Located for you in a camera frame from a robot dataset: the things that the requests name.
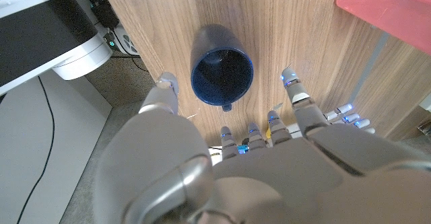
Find dark blue mug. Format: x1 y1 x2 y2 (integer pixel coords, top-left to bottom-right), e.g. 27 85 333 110
190 24 255 112

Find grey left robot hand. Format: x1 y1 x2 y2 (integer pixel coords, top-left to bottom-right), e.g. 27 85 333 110
94 67 431 224

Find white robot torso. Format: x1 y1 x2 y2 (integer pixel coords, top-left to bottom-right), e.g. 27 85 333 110
0 0 114 96

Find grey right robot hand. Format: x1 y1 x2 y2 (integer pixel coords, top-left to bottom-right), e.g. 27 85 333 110
323 103 376 135

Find pink rectangular box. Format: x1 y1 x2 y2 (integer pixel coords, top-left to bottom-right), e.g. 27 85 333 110
335 0 431 56

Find white floor board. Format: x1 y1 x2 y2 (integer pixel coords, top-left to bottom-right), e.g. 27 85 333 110
0 69 113 224

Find black power adapter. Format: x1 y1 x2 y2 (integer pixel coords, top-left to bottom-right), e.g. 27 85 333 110
90 0 121 30

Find white vented device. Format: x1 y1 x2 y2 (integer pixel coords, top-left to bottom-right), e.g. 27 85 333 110
109 32 141 56

